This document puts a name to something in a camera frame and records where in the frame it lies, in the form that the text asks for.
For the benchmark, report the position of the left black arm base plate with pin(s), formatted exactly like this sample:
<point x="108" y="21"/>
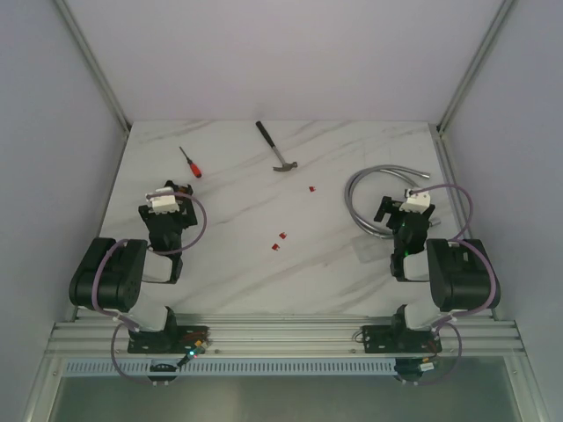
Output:
<point x="174" y="341"/>

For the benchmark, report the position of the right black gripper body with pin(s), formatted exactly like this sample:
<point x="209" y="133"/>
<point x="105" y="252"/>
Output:
<point x="394" y="222"/>

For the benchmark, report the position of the right aluminium frame post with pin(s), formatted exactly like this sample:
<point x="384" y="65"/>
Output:
<point x="476" y="64"/>

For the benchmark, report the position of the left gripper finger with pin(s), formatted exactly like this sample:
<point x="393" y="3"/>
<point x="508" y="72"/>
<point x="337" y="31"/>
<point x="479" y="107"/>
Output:
<point x="170" y="184"/>
<point x="188" y="190"/>

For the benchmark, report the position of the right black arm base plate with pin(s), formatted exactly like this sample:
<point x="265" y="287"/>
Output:
<point x="378" y="339"/>

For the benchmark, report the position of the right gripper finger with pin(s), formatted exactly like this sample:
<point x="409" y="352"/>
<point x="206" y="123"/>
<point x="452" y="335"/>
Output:
<point x="384" y="208"/>
<point x="430" y="213"/>

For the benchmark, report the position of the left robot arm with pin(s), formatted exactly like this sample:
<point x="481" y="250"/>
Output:
<point x="109" y="277"/>

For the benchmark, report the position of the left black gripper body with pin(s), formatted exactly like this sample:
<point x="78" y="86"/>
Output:
<point x="186" y="210"/>

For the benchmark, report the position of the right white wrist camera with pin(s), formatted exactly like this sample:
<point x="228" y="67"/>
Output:
<point x="415" y="202"/>

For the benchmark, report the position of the aluminium frame post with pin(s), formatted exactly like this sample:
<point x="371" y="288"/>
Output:
<point x="476" y="64"/>
<point x="92" y="64"/>

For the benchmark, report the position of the slotted grey cable duct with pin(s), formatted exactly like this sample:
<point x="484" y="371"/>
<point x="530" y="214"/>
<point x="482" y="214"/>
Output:
<point x="154" y="368"/>

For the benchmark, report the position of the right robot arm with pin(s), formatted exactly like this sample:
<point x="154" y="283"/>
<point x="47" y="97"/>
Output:
<point x="459" y="274"/>

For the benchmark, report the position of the black handled claw hammer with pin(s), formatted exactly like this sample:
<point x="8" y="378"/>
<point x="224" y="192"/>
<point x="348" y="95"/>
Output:
<point x="284" y="165"/>

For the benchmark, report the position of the red handled screwdriver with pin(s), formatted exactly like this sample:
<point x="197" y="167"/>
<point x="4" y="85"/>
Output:
<point x="191" y="164"/>

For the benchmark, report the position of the left aluminium frame post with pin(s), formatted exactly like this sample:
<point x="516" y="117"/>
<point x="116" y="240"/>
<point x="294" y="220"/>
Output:
<point x="92" y="64"/>

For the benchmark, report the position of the aluminium mounting rail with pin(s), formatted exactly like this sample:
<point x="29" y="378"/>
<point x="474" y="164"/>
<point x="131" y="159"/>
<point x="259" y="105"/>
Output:
<point x="89" y="335"/>

